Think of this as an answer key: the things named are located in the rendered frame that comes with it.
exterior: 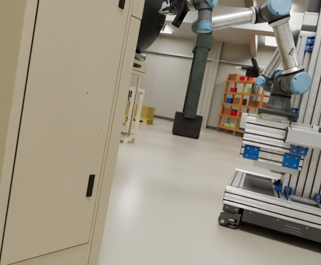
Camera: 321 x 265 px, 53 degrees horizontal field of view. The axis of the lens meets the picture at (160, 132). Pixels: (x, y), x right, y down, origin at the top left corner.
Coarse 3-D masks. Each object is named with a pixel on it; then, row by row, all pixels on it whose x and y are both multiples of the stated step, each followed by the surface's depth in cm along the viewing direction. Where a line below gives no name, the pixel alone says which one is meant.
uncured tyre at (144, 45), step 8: (152, 0) 179; (160, 0) 184; (168, 0) 191; (144, 8) 176; (152, 8) 180; (160, 8) 185; (144, 16) 179; (152, 16) 183; (160, 16) 187; (144, 24) 182; (152, 24) 185; (160, 24) 190; (144, 32) 186; (152, 32) 189; (144, 40) 191; (152, 40) 195; (136, 48) 195; (144, 48) 198
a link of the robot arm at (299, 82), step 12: (276, 0) 164; (288, 0) 165; (264, 12) 172; (276, 12) 164; (288, 12) 165; (276, 24) 169; (288, 24) 169; (276, 36) 172; (288, 36) 169; (288, 48) 170; (288, 60) 171; (288, 72) 172; (300, 72) 171; (288, 84) 174; (300, 84) 170
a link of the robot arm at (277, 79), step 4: (280, 72) 187; (276, 76) 189; (280, 76) 186; (276, 80) 188; (280, 80) 183; (276, 84) 187; (280, 84) 183; (272, 88) 191; (276, 88) 187; (280, 88) 184; (272, 92) 190; (276, 92) 187; (280, 92) 186
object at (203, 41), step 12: (204, 36) 712; (192, 48) 802; (204, 48) 716; (192, 60) 797; (204, 60) 718; (192, 72) 722; (192, 84) 721; (192, 96) 723; (192, 108) 724; (180, 120) 735; (192, 120) 735; (180, 132) 738; (192, 132) 738
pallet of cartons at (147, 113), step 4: (136, 104) 917; (128, 108) 922; (136, 108) 917; (144, 108) 912; (148, 108) 918; (152, 108) 965; (128, 112) 922; (136, 112) 918; (144, 112) 913; (148, 112) 927; (152, 112) 973; (140, 116) 916; (144, 116) 913; (148, 116) 938; (152, 116) 984; (140, 120) 997; (144, 120) 913; (148, 120) 952; (152, 120) 990
